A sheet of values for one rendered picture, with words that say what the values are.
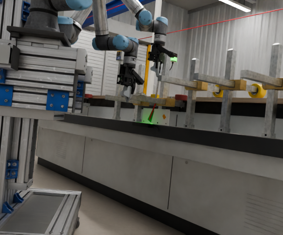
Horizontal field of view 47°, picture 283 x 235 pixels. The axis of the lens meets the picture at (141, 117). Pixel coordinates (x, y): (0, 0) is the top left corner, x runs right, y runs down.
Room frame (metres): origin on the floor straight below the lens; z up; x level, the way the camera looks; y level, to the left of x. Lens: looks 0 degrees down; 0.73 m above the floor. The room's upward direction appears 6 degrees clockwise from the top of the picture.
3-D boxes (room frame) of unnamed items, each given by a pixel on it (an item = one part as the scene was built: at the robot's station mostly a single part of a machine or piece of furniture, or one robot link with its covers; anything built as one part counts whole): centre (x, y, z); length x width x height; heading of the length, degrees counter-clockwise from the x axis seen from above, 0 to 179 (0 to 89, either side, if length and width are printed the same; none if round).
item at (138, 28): (1.99, 0.04, 1.30); 0.11 x 0.11 x 0.08; 0
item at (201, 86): (1.86, -0.29, 0.95); 0.13 x 0.06 x 0.05; 38
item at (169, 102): (2.06, -0.14, 0.85); 0.13 x 0.06 x 0.05; 38
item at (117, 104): (2.48, 0.19, 0.93); 0.05 x 0.04 x 0.45; 38
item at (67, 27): (1.88, 0.51, 1.21); 0.13 x 0.12 x 0.14; 0
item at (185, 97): (2.12, -0.24, 0.85); 0.08 x 0.08 x 0.11
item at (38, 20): (1.38, 0.46, 1.09); 0.15 x 0.15 x 0.10
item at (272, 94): (1.49, -0.59, 0.89); 0.03 x 0.03 x 0.48; 38
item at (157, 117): (2.09, -0.09, 0.75); 0.26 x 0.01 x 0.10; 38
